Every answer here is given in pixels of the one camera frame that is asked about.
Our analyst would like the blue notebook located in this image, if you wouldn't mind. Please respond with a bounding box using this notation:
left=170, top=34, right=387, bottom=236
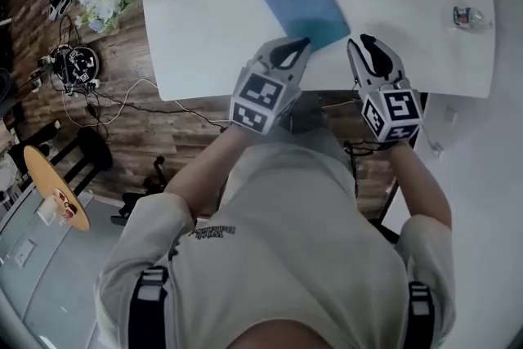
left=257, top=0, right=351, bottom=53

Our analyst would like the black office chair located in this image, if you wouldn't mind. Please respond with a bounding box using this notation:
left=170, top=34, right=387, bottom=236
left=110, top=154, right=169, bottom=228

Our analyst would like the person's right forearm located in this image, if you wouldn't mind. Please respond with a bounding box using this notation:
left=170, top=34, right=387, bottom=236
left=386, top=141, right=453, bottom=230

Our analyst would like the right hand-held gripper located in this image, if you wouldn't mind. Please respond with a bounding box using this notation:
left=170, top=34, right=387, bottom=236
left=346, top=34, right=424, bottom=145

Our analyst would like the person's beige t-shirt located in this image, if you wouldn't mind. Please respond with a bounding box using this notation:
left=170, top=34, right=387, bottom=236
left=93, top=142, right=457, bottom=349

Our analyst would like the black harness strap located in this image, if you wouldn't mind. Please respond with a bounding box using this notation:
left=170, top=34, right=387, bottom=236
left=407, top=280, right=436, bottom=349
left=128, top=266, right=170, bottom=349

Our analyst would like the person's left forearm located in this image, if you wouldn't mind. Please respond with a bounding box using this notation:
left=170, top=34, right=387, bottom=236
left=165, top=122, right=262, bottom=218

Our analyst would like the black stool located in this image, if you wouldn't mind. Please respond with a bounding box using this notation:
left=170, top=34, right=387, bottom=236
left=10, top=122, right=114, bottom=198

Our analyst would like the plate with red food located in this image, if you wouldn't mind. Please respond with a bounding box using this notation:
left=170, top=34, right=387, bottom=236
left=51, top=186, right=78, bottom=220

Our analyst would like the round bundle of devices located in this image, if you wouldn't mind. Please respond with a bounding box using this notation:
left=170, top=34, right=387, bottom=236
left=38, top=45, right=101, bottom=96

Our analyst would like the white floor cable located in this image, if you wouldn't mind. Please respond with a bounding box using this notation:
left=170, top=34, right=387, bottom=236
left=60, top=77, right=230, bottom=132

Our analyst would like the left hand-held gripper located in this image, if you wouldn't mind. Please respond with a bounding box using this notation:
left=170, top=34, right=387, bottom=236
left=228, top=37, right=313, bottom=136

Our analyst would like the round wooden table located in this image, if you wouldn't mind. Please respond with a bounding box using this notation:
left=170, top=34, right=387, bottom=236
left=23, top=145, right=92, bottom=232

